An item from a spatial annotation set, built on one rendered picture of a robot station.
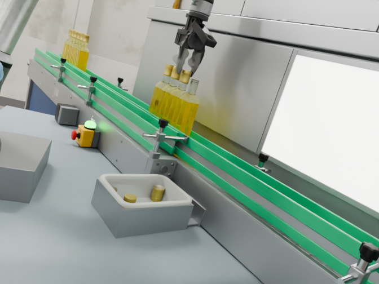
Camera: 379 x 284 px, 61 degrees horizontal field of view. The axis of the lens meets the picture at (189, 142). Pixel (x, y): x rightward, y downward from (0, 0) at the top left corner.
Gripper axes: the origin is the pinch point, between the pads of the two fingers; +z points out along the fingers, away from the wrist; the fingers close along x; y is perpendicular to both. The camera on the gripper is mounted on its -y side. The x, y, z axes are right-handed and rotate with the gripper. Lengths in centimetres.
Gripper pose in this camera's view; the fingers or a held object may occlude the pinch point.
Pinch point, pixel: (186, 72)
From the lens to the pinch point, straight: 118.5
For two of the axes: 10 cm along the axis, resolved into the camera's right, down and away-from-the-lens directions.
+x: -7.7, -0.7, -6.4
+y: -5.7, -3.7, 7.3
